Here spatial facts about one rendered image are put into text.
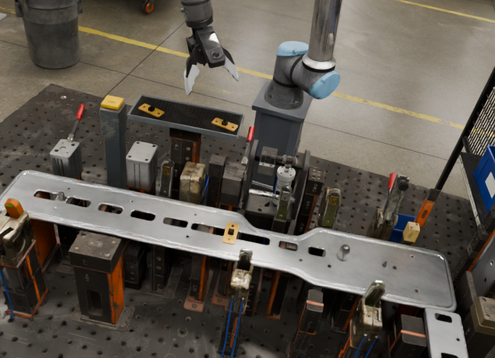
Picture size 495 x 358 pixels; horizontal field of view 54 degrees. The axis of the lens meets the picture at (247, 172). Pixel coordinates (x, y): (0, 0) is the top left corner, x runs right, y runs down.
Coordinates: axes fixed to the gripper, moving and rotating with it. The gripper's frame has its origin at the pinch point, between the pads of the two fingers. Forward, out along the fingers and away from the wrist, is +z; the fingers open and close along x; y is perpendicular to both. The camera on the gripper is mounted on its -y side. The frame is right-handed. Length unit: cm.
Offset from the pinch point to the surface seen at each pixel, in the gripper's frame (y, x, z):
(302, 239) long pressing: -23, -13, 45
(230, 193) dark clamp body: -1.2, 1.0, 37.0
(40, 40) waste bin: 281, 65, 67
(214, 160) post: 5.7, 2.7, 27.4
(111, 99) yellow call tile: 35.6, 27.5, 11.8
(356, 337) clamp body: -56, -13, 51
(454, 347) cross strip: -67, -35, 55
